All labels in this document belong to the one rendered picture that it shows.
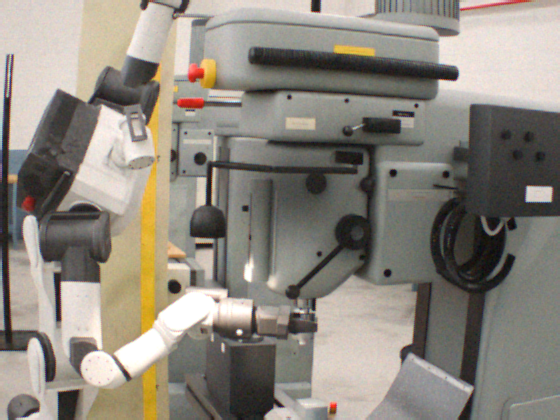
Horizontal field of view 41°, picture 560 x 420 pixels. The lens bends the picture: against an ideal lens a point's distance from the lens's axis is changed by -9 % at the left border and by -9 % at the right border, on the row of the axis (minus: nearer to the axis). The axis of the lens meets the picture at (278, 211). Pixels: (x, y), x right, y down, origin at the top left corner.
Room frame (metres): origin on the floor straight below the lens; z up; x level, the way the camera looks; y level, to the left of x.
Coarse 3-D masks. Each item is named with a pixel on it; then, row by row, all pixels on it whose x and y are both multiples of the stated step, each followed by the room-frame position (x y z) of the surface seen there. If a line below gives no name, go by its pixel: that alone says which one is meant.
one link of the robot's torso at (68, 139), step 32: (64, 96) 1.79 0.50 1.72; (96, 96) 1.84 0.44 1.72; (64, 128) 1.74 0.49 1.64; (96, 128) 1.79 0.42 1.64; (32, 160) 1.68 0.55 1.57; (64, 160) 1.70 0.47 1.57; (96, 160) 1.75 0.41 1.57; (32, 192) 1.77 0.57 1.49; (64, 192) 1.70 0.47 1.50; (96, 192) 1.71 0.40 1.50; (128, 192) 1.75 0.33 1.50
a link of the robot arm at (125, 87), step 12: (132, 60) 1.91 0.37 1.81; (144, 60) 1.90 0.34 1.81; (108, 72) 1.93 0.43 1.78; (120, 72) 1.94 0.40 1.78; (132, 72) 1.91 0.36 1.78; (144, 72) 1.91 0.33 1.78; (156, 72) 1.95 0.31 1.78; (108, 84) 1.91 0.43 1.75; (120, 84) 1.91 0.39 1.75; (132, 84) 1.91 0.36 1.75; (144, 84) 1.92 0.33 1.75; (108, 96) 1.92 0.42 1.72; (120, 96) 1.91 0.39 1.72; (132, 96) 1.91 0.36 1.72
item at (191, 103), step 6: (180, 102) 1.69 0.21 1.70; (186, 102) 1.69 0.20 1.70; (192, 102) 1.69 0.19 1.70; (198, 102) 1.70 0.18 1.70; (204, 102) 1.71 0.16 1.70; (210, 102) 1.71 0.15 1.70; (216, 102) 1.72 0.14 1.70; (222, 102) 1.72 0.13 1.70; (228, 102) 1.73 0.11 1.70; (234, 102) 1.73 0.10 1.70; (240, 102) 1.74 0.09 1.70; (192, 108) 1.70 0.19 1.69; (198, 108) 1.70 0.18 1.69
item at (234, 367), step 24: (216, 336) 2.01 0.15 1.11; (264, 336) 1.99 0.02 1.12; (216, 360) 2.00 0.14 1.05; (240, 360) 1.90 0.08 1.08; (264, 360) 1.92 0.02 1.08; (216, 384) 2.00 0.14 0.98; (240, 384) 1.90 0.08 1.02; (264, 384) 1.92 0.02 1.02; (240, 408) 1.90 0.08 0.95; (264, 408) 1.92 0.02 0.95
